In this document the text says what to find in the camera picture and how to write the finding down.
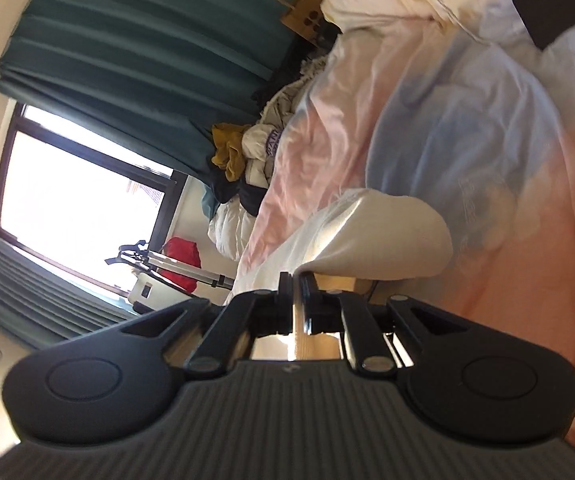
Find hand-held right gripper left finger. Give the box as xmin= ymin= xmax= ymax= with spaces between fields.
xmin=117 ymin=271 xmax=295 ymax=376

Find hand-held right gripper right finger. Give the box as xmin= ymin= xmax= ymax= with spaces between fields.
xmin=298 ymin=271 xmax=471 ymax=376

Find cream white sweatpants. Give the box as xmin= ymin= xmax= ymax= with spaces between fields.
xmin=237 ymin=187 xmax=454 ymax=282

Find white bedding bundle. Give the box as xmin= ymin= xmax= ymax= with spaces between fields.
xmin=207 ymin=195 xmax=264 ymax=262

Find red bag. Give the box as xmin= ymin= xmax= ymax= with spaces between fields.
xmin=160 ymin=237 xmax=202 ymax=295

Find folded metal stand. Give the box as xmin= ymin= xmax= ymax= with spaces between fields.
xmin=104 ymin=240 xmax=235 ymax=295

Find dark clothing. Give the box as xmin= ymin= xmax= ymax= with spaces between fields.
xmin=211 ymin=167 xmax=270 ymax=217

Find white case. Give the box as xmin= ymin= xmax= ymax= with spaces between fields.
xmin=127 ymin=272 xmax=189 ymax=314

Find yellow garment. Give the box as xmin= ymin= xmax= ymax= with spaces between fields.
xmin=210 ymin=124 xmax=249 ymax=182

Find grey white printed sweatshirt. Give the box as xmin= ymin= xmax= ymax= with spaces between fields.
xmin=241 ymin=82 xmax=298 ymax=196

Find window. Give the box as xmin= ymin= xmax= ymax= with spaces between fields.
xmin=0 ymin=102 xmax=188 ymax=306

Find pastel tie-dye duvet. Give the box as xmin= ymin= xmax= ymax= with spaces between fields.
xmin=237 ymin=0 xmax=575 ymax=456

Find teal curtain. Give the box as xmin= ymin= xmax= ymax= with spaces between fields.
xmin=0 ymin=222 xmax=138 ymax=351
xmin=0 ymin=0 xmax=313 ymax=183

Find brown paper bag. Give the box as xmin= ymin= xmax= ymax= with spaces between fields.
xmin=276 ymin=0 xmax=334 ymax=41

